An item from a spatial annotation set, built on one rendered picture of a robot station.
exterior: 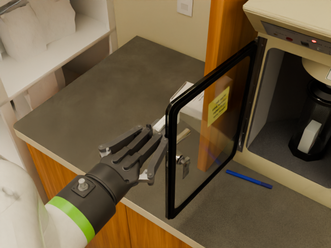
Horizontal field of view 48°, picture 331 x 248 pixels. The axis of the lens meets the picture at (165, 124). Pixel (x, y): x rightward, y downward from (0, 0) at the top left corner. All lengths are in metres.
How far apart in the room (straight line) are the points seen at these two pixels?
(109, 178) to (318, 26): 0.44
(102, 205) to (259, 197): 0.61
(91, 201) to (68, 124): 0.74
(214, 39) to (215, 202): 0.48
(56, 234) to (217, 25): 0.52
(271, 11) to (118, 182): 0.41
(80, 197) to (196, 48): 1.10
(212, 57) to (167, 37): 0.81
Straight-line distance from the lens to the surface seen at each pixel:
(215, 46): 0.85
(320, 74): 0.91
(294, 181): 1.13
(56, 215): 0.59
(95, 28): 1.84
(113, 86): 1.44
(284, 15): 0.73
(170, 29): 1.63
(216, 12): 0.81
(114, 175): 0.64
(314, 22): 0.72
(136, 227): 1.27
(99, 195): 0.61
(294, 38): 0.79
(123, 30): 1.82
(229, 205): 1.09
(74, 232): 0.59
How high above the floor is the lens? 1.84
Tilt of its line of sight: 45 degrees down
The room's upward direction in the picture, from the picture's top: straight up
